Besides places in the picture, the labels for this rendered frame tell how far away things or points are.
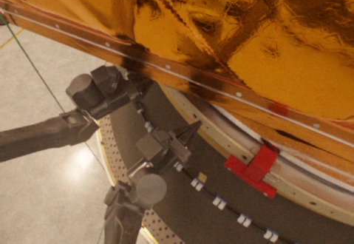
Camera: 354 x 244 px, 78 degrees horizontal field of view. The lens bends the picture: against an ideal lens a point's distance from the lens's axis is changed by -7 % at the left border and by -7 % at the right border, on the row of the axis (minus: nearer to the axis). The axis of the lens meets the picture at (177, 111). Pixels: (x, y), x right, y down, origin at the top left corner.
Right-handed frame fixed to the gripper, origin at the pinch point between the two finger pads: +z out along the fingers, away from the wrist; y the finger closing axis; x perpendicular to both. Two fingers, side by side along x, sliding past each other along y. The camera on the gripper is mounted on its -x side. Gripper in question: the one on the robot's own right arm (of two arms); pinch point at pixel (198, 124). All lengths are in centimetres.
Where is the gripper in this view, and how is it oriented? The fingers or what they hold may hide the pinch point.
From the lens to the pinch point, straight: 55.6
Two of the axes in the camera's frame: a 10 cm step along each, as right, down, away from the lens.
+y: -6.7, -6.3, 3.9
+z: 7.3, -6.4, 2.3
